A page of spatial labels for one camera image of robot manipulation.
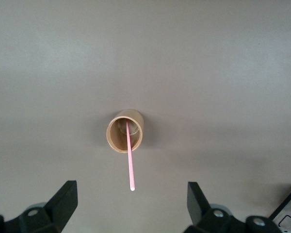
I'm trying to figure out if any pink straw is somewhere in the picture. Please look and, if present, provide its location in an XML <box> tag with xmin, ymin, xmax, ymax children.
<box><xmin>126</xmin><ymin>121</ymin><xmax>136</xmax><ymax>192</ymax></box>

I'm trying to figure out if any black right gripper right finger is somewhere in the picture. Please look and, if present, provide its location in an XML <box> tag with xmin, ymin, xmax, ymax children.
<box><xmin>186</xmin><ymin>182</ymin><xmax>279</xmax><ymax>233</ymax></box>

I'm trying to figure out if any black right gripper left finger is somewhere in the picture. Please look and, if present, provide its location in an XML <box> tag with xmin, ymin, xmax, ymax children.
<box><xmin>0</xmin><ymin>180</ymin><xmax>78</xmax><ymax>233</ymax></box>

